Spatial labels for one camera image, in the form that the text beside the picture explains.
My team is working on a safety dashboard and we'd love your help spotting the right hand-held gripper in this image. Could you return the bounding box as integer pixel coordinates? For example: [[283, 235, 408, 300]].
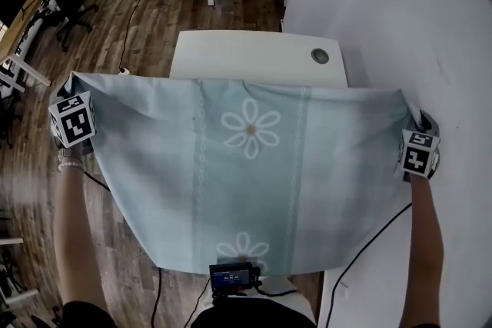
[[394, 104, 442, 184]]

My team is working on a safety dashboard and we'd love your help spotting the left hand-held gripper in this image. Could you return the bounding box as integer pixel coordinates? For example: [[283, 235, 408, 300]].
[[48, 72, 98, 158]]

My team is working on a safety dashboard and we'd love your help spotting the light blue floral tablecloth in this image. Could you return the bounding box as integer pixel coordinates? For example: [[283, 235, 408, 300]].
[[71, 71, 420, 276]]

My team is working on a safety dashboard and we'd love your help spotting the person's left forearm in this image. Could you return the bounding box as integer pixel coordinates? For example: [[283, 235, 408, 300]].
[[52, 147, 118, 323]]

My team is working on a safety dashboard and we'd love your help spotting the person's right forearm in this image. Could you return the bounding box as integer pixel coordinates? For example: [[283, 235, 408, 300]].
[[399, 174, 446, 328]]

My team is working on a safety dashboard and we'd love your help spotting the wooden desk with white legs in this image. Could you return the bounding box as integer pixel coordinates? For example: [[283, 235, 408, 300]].
[[0, 0, 53, 93]]

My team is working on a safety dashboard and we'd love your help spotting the small black chest screen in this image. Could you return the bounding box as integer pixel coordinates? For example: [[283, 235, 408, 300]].
[[208, 262, 263, 299]]

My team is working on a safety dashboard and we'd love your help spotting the person's black top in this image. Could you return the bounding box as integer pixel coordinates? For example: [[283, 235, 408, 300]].
[[61, 295, 320, 328]]

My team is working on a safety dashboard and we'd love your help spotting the white bead bracelet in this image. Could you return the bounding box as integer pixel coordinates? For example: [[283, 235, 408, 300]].
[[57, 159, 88, 173]]

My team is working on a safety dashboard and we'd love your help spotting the black floor cable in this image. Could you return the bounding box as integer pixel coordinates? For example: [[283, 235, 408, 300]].
[[119, 0, 172, 70]]

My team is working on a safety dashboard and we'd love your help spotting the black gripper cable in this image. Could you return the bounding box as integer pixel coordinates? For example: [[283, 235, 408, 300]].
[[83, 169, 163, 328], [324, 201, 414, 328]]

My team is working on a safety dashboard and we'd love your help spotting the grey round cable grommet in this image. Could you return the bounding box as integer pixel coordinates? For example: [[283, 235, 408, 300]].
[[310, 48, 330, 65]]

